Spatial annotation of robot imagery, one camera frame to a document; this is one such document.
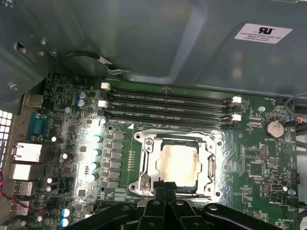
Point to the green motherboard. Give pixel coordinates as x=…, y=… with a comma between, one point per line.
x=239, y=167

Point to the round coin battery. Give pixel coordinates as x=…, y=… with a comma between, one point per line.
x=274, y=128

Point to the CPU socket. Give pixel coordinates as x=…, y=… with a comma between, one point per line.
x=134, y=185

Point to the silver USB port block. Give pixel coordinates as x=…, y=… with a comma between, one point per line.
x=21, y=171

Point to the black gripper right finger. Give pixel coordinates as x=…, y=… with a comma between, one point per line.
x=182, y=215

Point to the silver network port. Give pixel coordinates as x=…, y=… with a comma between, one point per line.
x=26, y=152

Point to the silver CPU chip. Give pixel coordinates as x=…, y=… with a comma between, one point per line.
x=180, y=163

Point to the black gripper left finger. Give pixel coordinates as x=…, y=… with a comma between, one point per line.
x=151, y=215

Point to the black open PC case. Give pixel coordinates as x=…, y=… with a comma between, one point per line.
x=144, y=36

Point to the blue serial port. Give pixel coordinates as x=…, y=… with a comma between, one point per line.
x=38, y=127

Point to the white sticker on case wall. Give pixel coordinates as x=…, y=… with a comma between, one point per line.
x=262, y=33

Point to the RAM slot with white clips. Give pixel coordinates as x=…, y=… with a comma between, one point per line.
x=168, y=113
x=168, y=96

